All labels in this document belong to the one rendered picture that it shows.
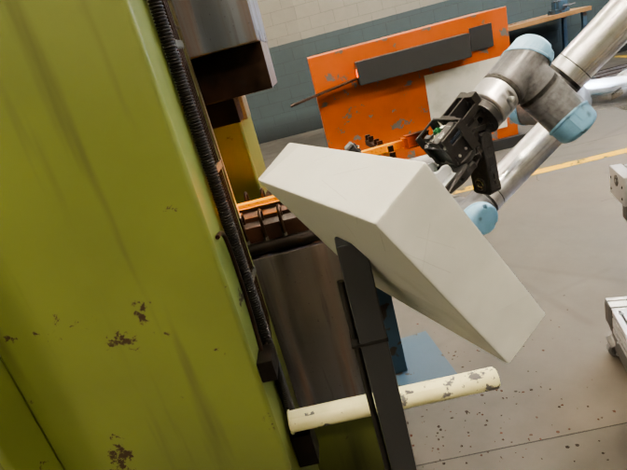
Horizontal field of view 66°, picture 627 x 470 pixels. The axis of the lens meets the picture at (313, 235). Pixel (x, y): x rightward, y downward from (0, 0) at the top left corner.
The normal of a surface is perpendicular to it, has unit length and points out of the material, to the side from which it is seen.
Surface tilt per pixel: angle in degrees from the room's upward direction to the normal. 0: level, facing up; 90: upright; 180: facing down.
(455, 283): 90
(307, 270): 90
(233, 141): 90
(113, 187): 90
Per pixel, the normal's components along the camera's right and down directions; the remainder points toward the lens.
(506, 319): 0.43, 0.22
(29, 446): 0.97, -0.23
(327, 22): 0.02, 0.36
